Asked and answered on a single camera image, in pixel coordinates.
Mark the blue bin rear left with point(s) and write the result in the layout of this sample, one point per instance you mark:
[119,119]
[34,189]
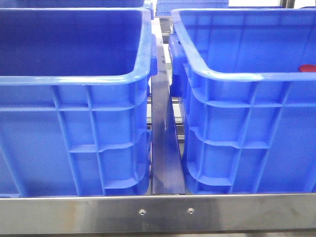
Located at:
[74,3]

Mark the steel front rail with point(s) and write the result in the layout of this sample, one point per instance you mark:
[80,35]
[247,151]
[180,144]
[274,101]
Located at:
[164,214]

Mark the large blue plastic bin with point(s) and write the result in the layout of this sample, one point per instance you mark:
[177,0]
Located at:
[249,113]
[73,101]

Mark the large blue right plastic bin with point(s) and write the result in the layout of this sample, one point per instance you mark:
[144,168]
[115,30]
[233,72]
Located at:
[249,113]

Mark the rail screw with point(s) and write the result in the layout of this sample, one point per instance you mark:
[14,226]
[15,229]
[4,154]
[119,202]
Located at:
[190,210]
[142,212]

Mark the left rail screw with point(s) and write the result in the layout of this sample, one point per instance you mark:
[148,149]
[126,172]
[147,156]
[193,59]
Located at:
[142,212]

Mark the steel divider bar between bins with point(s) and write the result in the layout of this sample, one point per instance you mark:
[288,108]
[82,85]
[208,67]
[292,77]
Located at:
[167,172]

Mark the blue bin rear right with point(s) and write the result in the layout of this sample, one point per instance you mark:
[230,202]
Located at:
[164,7]

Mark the large blue left plastic bin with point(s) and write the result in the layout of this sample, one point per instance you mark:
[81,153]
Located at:
[73,101]

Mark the right rail screw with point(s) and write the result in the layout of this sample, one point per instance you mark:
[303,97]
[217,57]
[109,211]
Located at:
[190,210]

